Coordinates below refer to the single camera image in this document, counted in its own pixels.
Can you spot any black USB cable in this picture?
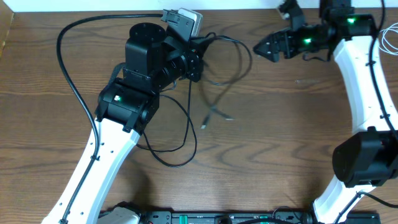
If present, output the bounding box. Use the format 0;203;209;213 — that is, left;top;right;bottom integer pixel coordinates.
135;77;198;168
198;32;253;130

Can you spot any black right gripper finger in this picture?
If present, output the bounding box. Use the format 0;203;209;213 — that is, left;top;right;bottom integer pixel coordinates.
253;32;279;50
253;47;279;62

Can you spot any white cable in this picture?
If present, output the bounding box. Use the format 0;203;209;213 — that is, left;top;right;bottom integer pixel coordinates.
379;26;398;57

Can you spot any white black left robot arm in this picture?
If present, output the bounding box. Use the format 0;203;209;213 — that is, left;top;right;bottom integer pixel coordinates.
44;23;215;223

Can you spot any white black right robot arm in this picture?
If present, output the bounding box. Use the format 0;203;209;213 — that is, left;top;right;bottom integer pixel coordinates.
253;0;397;223

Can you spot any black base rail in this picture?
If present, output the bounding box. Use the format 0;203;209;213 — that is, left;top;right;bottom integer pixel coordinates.
99;202;382;224

